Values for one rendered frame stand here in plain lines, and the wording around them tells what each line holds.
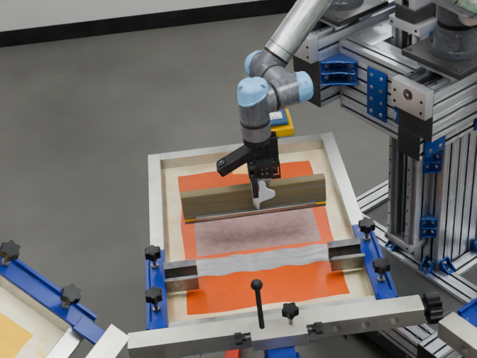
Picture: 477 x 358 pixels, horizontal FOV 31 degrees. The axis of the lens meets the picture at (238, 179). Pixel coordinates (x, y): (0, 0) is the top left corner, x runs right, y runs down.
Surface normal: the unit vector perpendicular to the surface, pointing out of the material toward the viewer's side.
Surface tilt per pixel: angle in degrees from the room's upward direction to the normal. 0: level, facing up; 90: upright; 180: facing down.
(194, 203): 90
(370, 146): 0
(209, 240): 0
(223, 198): 90
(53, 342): 32
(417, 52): 0
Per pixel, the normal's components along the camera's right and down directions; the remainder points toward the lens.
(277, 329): -0.08, -0.81
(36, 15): 0.10, 0.57
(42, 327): 0.41, -0.59
